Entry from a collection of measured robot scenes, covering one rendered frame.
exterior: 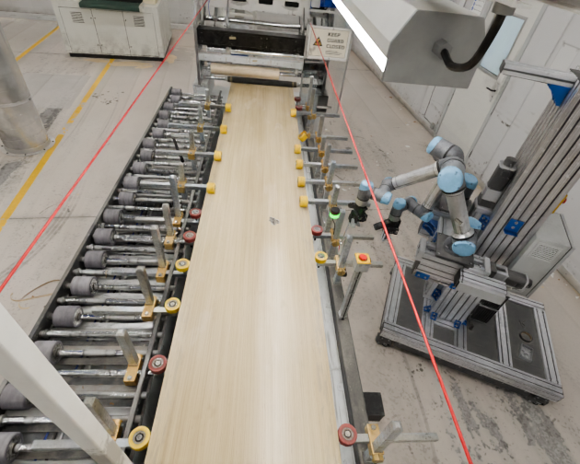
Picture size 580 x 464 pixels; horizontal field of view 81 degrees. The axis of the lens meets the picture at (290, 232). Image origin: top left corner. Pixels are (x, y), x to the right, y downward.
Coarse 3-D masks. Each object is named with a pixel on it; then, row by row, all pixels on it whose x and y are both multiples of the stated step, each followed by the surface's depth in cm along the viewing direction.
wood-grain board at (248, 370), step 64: (256, 128) 330; (256, 192) 255; (192, 256) 203; (256, 256) 208; (192, 320) 172; (256, 320) 175; (320, 320) 179; (192, 384) 149; (256, 384) 152; (320, 384) 155; (192, 448) 132; (256, 448) 134; (320, 448) 136
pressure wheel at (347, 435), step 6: (342, 426) 142; (348, 426) 142; (342, 432) 141; (348, 432) 140; (354, 432) 141; (342, 438) 139; (348, 438) 139; (354, 438) 139; (342, 444) 139; (348, 444) 138
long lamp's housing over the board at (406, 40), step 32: (352, 0) 59; (384, 0) 47; (416, 0) 43; (448, 0) 46; (384, 32) 43; (416, 32) 39; (448, 32) 40; (480, 32) 40; (416, 64) 42; (480, 64) 42
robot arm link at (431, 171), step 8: (440, 160) 182; (424, 168) 188; (432, 168) 185; (440, 168) 181; (400, 176) 197; (408, 176) 194; (416, 176) 190; (424, 176) 188; (432, 176) 186; (384, 184) 201; (392, 184) 200; (400, 184) 197; (408, 184) 196
